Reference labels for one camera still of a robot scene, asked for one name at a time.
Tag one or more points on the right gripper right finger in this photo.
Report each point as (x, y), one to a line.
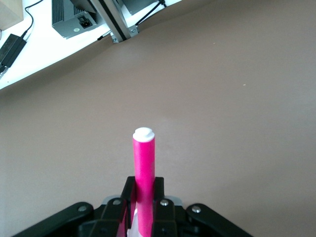
(165, 217)

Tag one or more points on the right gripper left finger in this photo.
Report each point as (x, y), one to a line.
(113, 217)

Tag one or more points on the pink marker pen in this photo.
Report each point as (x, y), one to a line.
(144, 160)

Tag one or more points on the black power adapter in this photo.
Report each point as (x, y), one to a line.
(11, 49)

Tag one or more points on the grey power supply box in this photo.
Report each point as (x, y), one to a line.
(66, 22)

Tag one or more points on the grey metal box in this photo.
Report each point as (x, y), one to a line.
(133, 6)

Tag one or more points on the aluminium profile post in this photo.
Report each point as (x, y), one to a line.
(116, 22)

